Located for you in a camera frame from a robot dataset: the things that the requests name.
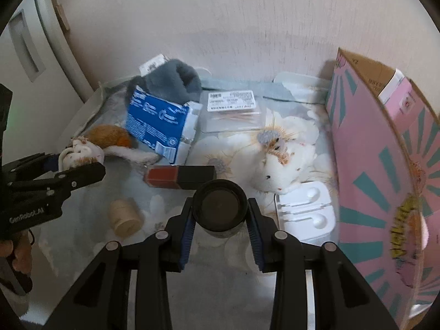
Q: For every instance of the white and pink small box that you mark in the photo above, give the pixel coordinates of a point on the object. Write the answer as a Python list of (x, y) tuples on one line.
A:
[(392, 89)]

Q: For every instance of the white plastic tray insert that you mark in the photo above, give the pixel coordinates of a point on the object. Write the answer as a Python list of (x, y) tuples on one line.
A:
[(306, 209)]

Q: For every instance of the blue and white carton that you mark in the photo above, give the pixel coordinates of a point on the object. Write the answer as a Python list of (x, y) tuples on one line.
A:
[(154, 117)]

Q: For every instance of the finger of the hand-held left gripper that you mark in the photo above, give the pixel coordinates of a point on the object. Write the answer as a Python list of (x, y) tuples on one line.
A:
[(51, 162), (82, 175)]

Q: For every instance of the red and black rectangular box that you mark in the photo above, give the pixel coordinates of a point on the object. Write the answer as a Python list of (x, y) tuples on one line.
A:
[(178, 177)]

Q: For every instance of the white spotted plush toy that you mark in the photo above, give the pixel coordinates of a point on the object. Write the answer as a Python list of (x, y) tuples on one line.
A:
[(82, 151)]

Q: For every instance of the beige cylinder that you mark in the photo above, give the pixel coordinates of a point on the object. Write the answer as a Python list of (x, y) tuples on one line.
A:
[(123, 216)]

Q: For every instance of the clear plastic box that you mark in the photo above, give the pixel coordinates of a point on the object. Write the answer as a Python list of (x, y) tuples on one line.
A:
[(233, 118)]

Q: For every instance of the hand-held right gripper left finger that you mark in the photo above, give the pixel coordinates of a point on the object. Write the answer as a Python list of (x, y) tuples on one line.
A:
[(185, 239)]

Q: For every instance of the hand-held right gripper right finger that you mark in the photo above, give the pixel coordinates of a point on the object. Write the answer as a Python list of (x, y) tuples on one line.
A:
[(256, 239)]

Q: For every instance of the black round jar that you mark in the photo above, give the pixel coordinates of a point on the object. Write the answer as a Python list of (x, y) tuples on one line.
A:
[(218, 209)]

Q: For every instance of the white refrigerator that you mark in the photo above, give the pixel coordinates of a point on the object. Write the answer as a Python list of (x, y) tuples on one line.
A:
[(31, 110)]

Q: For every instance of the grey plush slipper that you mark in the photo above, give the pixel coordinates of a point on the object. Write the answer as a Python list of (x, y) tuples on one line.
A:
[(172, 79)]

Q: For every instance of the pink cardboard box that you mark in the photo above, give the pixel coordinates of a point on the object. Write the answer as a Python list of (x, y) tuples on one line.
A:
[(367, 158)]

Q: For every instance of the orange and white plush toy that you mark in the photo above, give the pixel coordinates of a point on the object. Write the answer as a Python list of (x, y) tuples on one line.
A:
[(110, 135)]

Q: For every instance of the person's left hand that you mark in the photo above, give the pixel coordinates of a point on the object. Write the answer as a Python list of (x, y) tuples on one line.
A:
[(19, 251)]

